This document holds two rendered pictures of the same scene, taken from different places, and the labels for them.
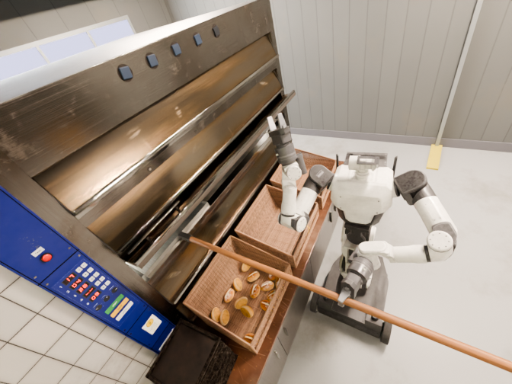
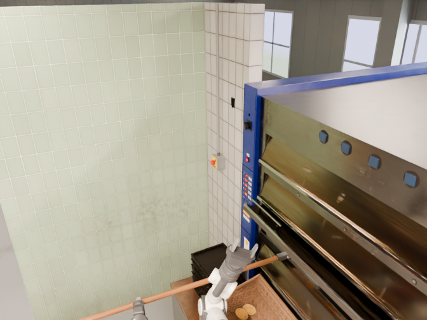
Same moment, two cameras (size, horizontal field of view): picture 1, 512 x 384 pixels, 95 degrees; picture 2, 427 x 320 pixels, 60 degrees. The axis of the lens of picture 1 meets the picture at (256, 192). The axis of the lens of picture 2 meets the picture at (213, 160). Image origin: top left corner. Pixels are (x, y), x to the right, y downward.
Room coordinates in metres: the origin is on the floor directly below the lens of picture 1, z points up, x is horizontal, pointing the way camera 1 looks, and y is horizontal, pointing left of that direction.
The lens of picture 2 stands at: (1.36, -1.32, 2.67)
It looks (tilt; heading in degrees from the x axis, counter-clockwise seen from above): 25 degrees down; 115
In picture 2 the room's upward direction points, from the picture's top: 1 degrees counter-clockwise
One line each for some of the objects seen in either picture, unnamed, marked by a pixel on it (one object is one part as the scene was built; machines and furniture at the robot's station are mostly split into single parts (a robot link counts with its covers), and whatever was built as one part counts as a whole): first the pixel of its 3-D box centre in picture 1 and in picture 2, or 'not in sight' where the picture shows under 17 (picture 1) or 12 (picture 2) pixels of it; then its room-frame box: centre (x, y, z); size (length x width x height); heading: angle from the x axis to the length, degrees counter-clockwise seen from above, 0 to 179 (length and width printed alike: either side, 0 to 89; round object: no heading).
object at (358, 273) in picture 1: (354, 280); (138, 318); (0.44, -0.28, 1.19); 0.12 x 0.10 x 0.13; 126
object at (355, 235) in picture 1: (361, 219); not in sight; (0.86, -0.56, 1.00); 0.28 x 0.13 x 0.18; 139
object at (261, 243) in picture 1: (279, 222); not in sight; (1.29, -0.11, 0.72); 0.56 x 0.49 x 0.28; 140
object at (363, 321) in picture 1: (356, 280); not in sight; (0.88, -0.57, 0.19); 0.64 x 0.52 x 0.33; 139
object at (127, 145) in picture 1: (204, 91); (382, 223); (1.45, 0.10, 1.80); 1.79 x 0.11 x 0.19; 139
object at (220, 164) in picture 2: not in sight; (218, 161); (0.28, 1.05, 1.46); 0.10 x 0.07 x 0.10; 139
